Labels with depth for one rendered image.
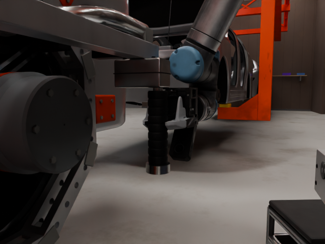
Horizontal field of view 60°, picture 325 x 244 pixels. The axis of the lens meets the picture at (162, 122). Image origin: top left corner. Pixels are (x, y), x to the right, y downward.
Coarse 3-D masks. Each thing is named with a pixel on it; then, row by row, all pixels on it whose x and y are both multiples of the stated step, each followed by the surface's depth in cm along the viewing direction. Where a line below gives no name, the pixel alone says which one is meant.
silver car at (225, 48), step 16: (160, 48) 290; (176, 48) 333; (224, 48) 333; (240, 48) 592; (224, 64) 356; (240, 64) 707; (176, 80) 279; (224, 80) 372; (240, 80) 564; (128, 96) 294; (144, 96) 288; (224, 96) 378; (240, 96) 494
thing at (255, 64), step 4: (252, 60) 1003; (256, 64) 963; (256, 68) 932; (256, 72) 861; (256, 76) 860; (252, 80) 846; (256, 80) 858; (252, 84) 847; (256, 84) 859; (252, 88) 849; (256, 88) 861; (252, 92) 853; (256, 92) 866; (252, 96) 860
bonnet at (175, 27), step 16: (144, 0) 366; (160, 0) 360; (176, 0) 353; (192, 0) 346; (144, 16) 381; (160, 16) 373; (176, 16) 366; (192, 16) 359; (160, 32) 385; (176, 32) 378
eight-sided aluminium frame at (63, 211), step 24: (48, 0) 52; (72, 48) 59; (72, 72) 64; (96, 144) 68; (72, 168) 63; (48, 192) 60; (72, 192) 61; (48, 216) 56; (24, 240) 54; (48, 240) 54
